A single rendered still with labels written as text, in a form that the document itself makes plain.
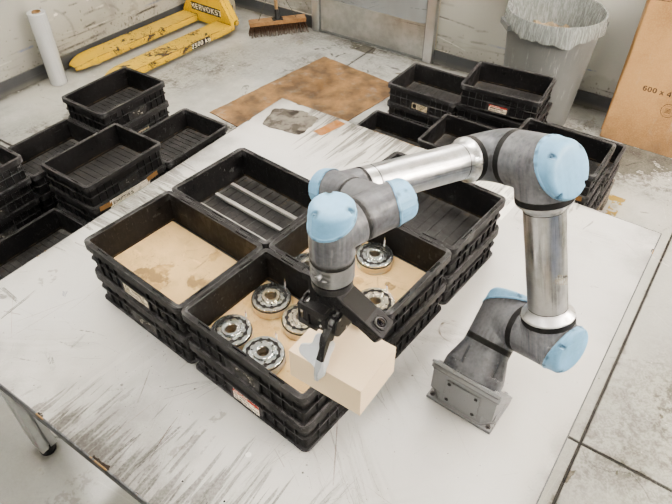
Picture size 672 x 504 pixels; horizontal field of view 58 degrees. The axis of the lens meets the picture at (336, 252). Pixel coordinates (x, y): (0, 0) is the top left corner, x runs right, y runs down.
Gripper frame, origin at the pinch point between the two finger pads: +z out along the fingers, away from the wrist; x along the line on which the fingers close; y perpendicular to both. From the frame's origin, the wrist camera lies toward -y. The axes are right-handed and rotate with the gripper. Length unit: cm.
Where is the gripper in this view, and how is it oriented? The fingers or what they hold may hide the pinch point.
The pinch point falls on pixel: (342, 356)
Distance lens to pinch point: 116.8
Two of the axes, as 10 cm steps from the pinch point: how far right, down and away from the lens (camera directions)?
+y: -8.2, -3.8, 4.2
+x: -5.7, 5.6, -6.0
